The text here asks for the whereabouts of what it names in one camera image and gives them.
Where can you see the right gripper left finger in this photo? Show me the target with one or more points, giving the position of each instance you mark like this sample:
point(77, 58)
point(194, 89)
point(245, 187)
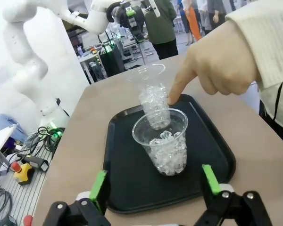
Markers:
point(97, 188)

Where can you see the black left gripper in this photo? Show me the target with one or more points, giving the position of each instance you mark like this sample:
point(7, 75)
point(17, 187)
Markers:
point(122, 16)

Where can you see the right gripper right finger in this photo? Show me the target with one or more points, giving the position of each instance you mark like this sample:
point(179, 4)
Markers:
point(211, 179)

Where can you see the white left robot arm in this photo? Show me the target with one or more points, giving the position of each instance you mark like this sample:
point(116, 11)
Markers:
point(28, 47)

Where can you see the person's right forearm cream sleeve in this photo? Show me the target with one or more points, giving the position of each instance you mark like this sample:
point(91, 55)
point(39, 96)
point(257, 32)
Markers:
point(268, 42)

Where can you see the clear plastic cup with ice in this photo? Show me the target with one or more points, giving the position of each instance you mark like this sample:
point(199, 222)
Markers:
point(169, 160)
point(153, 99)

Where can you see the person's right hand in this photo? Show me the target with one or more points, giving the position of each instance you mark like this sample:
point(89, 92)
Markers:
point(217, 61)

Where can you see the person in dark green jacket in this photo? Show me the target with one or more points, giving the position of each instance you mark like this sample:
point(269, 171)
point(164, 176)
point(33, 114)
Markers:
point(160, 28)

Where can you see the black plastic serving tray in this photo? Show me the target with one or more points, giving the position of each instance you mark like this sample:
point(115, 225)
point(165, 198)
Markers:
point(132, 188)

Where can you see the black control cabinet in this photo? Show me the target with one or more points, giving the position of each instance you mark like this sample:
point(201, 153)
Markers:
point(112, 58)

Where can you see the person with orange garment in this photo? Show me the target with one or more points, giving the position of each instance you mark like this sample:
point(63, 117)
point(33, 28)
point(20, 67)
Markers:
point(193, 23)

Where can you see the black handheld box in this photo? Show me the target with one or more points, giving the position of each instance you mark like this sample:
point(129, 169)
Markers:
point(35, 161)

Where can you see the yellow emergency stop button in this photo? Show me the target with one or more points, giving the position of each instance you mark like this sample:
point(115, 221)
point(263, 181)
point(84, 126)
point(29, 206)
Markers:
point(24, 174)

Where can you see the person in grey clothes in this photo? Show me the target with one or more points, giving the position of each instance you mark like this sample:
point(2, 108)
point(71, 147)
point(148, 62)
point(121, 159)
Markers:
point(212, 14)

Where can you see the person in cream shirt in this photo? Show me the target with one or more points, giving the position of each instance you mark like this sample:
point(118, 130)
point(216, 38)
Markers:
point(271, 101)

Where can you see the white board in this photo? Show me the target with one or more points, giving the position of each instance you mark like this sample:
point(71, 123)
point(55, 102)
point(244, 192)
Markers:
point(0, 141)

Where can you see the blue cloth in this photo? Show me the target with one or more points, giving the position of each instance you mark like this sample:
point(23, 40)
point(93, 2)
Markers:
point(7, 124)

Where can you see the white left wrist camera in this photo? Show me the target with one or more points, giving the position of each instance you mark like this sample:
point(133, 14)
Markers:
point(155, 8)

